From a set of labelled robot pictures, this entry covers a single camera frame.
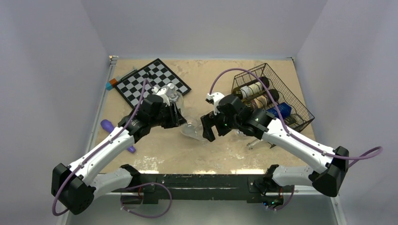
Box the clear bottle silver cap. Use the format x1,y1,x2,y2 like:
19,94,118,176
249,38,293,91
166,82,184,115
180,116,207,142

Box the blue square bottle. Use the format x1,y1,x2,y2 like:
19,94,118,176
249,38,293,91
267,102,292,119

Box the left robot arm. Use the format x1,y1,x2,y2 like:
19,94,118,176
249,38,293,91
51,94,186,216

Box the dark bottle with label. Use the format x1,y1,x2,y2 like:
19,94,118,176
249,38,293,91
244,89,280,110

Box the black white chessboard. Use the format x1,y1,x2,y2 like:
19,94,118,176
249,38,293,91
115,59,191,107

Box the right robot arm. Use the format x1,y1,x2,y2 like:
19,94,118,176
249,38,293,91
201,92,349,197

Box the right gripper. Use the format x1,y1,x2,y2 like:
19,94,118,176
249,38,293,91
201,108,240,142

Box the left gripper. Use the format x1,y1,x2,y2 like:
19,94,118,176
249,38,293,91
149,101,186,128

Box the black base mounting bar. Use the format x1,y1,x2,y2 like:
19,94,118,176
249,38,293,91
118,174,294,204

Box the clear bottle front silver cap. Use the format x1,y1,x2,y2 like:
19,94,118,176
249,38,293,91
180,116,207,142

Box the purple toy microphone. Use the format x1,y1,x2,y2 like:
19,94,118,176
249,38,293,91
100,119,136,153

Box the clear bottle rear silver cap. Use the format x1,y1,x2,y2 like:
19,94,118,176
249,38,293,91
166,82,184,115

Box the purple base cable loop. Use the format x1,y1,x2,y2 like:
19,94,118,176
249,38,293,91
120,182,173,218

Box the clear wine bottle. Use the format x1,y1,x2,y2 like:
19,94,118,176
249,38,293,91
246,113,304,150

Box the black wire wine rack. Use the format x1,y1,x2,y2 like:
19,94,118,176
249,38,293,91
231,63,314,132

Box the orange blue marker block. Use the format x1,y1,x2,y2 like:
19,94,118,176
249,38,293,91
106,67,137,90

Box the tall dark green bottle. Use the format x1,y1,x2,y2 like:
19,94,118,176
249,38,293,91
231,80,263,99

